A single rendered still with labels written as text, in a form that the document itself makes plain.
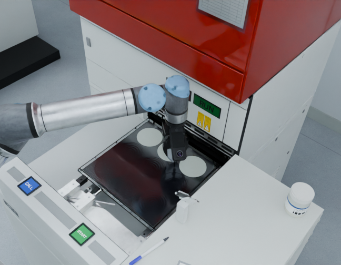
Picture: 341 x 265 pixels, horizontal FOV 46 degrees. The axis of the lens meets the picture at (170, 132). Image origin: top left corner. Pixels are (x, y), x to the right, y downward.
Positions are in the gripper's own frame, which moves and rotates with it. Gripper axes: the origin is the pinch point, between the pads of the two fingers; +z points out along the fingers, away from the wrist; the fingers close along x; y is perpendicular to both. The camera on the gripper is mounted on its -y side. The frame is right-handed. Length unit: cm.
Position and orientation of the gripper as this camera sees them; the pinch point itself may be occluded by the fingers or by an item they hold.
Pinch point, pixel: (174, 161)
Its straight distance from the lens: 147.3
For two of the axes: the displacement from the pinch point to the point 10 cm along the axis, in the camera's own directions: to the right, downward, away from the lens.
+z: -0.4, 7.0, 7.2
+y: -2.0, -7.1, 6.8
